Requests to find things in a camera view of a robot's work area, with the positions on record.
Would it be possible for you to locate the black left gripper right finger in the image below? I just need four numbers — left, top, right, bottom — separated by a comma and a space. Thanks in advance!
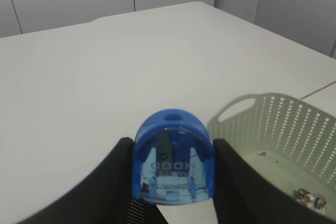
213, 138, 334, 223

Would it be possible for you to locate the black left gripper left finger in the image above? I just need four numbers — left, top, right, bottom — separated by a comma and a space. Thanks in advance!
22, 137, 134, 223

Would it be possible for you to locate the dark paper ball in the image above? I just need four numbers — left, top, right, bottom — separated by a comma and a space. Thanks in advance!
293, 188, 328, 215

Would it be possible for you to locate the blue pencil sharpener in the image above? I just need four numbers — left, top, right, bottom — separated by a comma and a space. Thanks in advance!
131, 109, 215, 205

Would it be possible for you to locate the black mesh pen holder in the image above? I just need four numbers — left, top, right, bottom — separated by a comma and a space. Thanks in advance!
127, 199, 168, 224

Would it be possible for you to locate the pale green plastic basket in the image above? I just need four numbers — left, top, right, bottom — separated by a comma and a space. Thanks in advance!
207, 93, 335, 219

